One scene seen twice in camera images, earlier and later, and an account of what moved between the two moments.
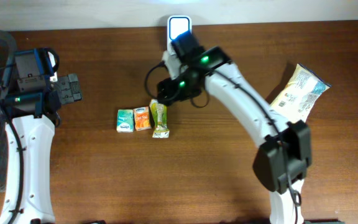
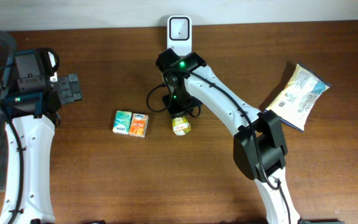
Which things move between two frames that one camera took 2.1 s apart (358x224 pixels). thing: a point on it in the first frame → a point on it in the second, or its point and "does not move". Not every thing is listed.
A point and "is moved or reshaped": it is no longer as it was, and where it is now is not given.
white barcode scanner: x=177 y=25 does not move
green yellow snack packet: x=159 y=116 → x=181 y=126
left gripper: x=70 y=85 does not move
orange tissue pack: x=142 y=118 is moved or reshaped
